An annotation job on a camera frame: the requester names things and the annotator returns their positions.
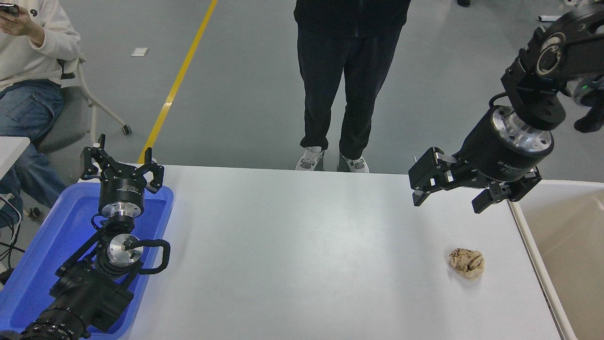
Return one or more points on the large pale bin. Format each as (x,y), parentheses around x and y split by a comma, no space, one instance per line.
(575,245)

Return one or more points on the white side desk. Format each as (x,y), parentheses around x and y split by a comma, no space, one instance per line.
(12,153)

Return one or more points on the black phone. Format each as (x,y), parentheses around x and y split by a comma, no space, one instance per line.
(9,9)

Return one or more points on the blue plastic tray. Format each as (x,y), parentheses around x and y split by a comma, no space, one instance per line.
(42,245)

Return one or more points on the tan paper ball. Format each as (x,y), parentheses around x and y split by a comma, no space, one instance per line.
(467,263)

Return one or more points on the grey office chair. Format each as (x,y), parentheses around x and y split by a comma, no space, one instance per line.
(71,113)

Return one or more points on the person's hand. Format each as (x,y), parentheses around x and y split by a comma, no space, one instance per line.
(21,27)

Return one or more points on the small white paper scrap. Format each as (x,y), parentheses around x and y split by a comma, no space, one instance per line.
(139,52)

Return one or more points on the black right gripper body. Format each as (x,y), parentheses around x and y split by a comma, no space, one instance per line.
(490,151)

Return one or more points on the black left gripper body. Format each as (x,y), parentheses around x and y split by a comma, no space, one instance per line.
(121,186)

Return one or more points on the standing person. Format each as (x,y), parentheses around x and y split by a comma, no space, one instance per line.
(349,71)

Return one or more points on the seated person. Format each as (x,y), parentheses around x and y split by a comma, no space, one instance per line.
(28,108)

